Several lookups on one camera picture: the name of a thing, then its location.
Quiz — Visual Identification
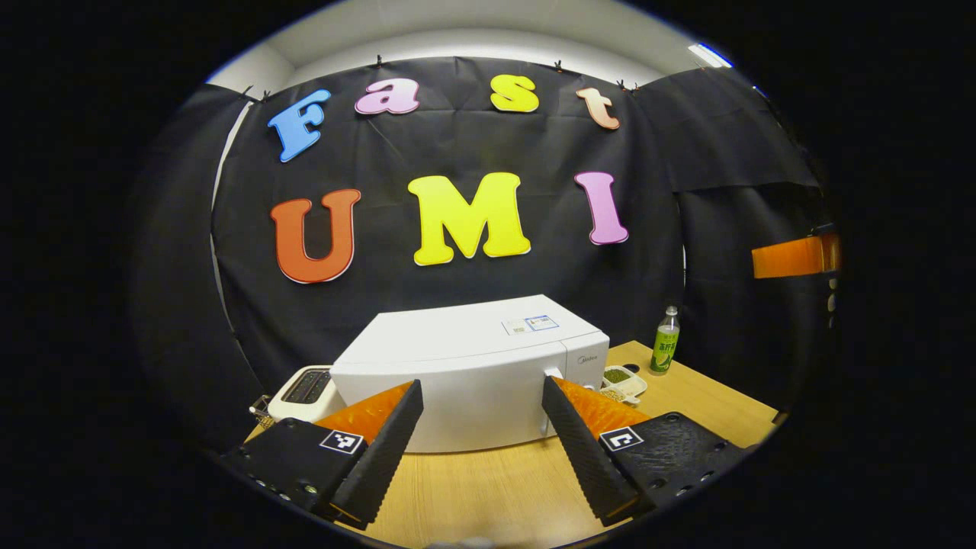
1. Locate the green label drink bottle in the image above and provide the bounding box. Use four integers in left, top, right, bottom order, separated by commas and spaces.
650, 306, 681, 375

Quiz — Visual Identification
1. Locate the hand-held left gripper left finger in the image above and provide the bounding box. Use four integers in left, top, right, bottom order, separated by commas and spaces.
220, 379, 425, 531

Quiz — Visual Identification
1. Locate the white toaster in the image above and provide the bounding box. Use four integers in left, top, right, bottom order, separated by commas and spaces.
267, 365, 341, 424

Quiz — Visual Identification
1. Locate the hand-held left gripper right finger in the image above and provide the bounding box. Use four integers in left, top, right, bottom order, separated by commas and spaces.
541, 375, 752, 527

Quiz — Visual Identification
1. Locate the black backdrop cloth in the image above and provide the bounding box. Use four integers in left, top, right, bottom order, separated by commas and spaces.
126, 57, 840, 458

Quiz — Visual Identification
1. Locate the white divided plate with grains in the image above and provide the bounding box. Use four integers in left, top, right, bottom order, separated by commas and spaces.
599, 364, 649, 406

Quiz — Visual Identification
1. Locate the white microwave oven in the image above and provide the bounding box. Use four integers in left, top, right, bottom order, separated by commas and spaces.
329, 294, 611, 454

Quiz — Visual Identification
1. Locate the ceiling light panel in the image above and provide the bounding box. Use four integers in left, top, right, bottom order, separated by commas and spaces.
686, 43, 734, 70

